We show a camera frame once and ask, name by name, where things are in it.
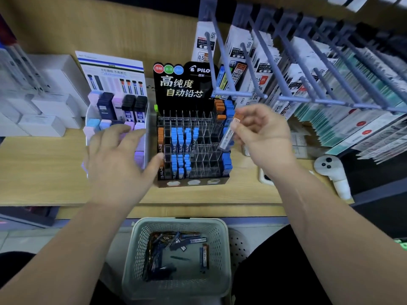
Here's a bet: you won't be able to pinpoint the person's left hand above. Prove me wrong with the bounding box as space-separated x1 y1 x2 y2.
83 125 164 209

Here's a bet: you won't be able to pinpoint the person's right hand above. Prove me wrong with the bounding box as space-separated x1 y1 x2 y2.
230 103 298 176

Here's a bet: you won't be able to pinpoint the orange-capped clear lead tube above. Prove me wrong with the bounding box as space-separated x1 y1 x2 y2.
219 112 244 151

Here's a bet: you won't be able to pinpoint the person's left forearm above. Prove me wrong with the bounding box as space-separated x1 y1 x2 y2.
0 200 128 305

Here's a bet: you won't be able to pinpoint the person's right forearm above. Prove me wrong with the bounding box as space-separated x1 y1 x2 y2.
273 164 407 305

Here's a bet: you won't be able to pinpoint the group of pastel lead cases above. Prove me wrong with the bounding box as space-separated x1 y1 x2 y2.
82 90 149 170

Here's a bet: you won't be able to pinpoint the group of blue-capped lead tubes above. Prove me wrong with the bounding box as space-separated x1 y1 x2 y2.
170 99 235 179

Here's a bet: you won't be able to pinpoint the white display box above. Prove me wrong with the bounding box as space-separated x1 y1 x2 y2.
75 51 151 175

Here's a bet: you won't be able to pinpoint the black lead refill display stand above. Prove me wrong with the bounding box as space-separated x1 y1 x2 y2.
153 61 236 188

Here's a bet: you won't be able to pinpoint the stack of white boxes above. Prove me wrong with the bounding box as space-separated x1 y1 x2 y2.
0 54 91 137

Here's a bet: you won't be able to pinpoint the blue-grey peg hook rack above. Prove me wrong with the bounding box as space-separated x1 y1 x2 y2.
199 0 407 113

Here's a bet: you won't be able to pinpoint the pile of lead tubes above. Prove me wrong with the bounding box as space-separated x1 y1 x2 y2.
145 231 210 281

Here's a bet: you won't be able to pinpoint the row of hanging refill packets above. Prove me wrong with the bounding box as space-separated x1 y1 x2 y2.
191 21 407 165

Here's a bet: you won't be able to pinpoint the white handheld controller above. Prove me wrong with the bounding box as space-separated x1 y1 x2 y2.
313 154 352 201

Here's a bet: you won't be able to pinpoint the white perforated basket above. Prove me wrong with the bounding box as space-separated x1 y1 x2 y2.
228 228 252 268

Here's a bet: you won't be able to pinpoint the grey-green plastic basket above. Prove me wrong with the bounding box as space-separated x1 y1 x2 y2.
122 217 232 302

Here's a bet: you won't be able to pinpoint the clear hanging pen packets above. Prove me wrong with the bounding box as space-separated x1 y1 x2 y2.
0 14 43 94

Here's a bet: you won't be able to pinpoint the person's black trousers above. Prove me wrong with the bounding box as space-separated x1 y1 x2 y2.
0 224 334 305

